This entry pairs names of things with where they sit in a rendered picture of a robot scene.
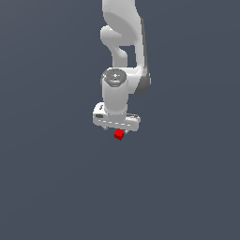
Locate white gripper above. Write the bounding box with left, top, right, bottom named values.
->
left=92, top=101, right=142, bottom=136

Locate small red cube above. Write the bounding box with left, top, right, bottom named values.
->
left=113, top=128, right=126, bottom=142

